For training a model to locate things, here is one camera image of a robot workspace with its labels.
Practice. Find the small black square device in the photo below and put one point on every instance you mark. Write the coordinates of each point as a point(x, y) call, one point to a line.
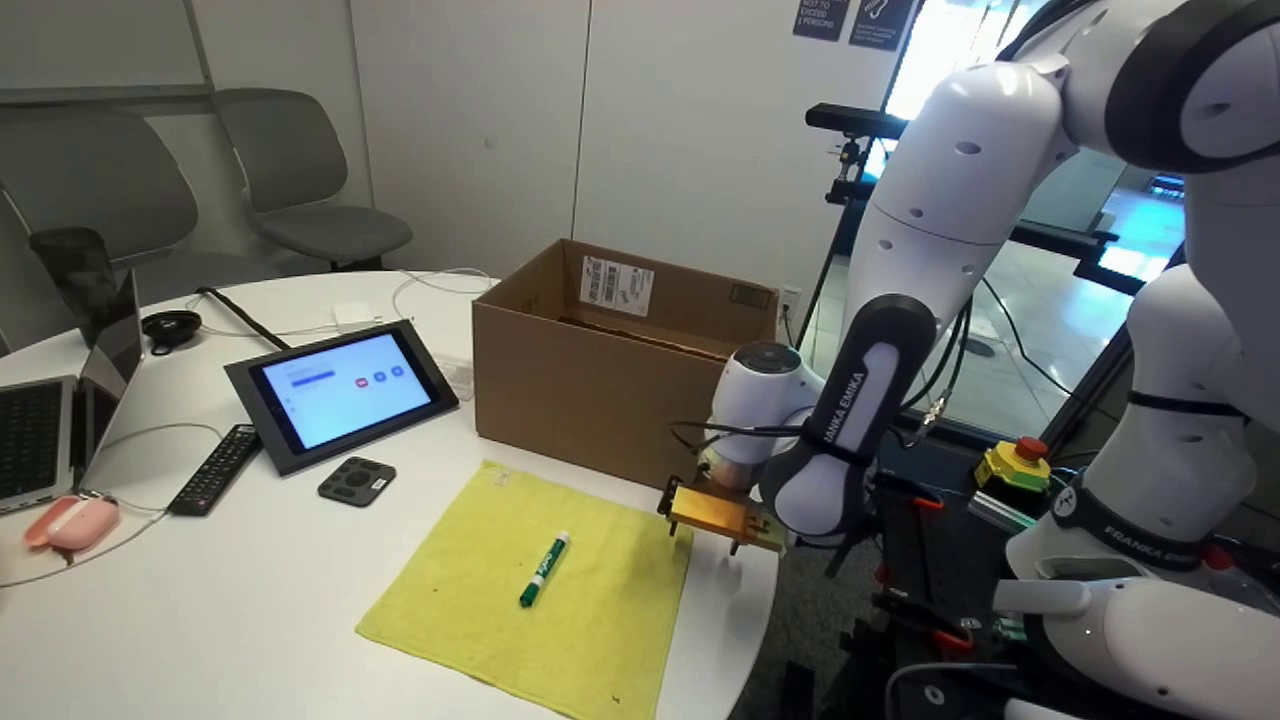
point(358, 482)

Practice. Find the grey chair right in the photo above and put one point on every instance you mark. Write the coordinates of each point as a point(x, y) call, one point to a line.
point(294, 175)

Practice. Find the brown cardboard box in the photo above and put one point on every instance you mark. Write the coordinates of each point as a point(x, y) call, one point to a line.
point(592, 357)

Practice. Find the black tablet with lit screen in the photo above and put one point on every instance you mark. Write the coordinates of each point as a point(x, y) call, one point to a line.
point(337, 392)

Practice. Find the red yellow emergency stop button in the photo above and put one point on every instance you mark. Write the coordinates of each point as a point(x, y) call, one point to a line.
point(1017, 467)

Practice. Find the pink computer mouse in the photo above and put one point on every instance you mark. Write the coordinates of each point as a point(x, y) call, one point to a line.
point(75, 524)

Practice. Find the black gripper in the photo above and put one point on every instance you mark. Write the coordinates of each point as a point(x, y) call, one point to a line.
point(728, 516)

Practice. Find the silver laptop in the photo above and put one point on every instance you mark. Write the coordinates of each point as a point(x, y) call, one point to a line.
point(55, 430)

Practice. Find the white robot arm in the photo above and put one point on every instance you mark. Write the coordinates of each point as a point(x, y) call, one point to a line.
point(1114, 578)

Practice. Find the black round puck device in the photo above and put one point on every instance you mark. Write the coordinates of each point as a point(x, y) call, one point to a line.
point(170, 330)

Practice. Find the black remote control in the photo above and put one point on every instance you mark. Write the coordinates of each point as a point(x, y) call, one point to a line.
point(218, 473)

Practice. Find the grey chair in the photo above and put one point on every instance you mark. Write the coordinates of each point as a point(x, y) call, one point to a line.
point(294, 175)
point(103, 170)

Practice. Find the yellow towel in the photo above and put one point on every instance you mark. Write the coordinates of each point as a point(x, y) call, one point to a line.
point(597, 639)

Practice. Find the green marker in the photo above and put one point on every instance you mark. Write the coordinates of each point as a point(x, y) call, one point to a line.
point(543, 573)

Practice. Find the grey chair left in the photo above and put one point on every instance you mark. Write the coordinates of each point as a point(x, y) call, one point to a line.
point(103, 170)

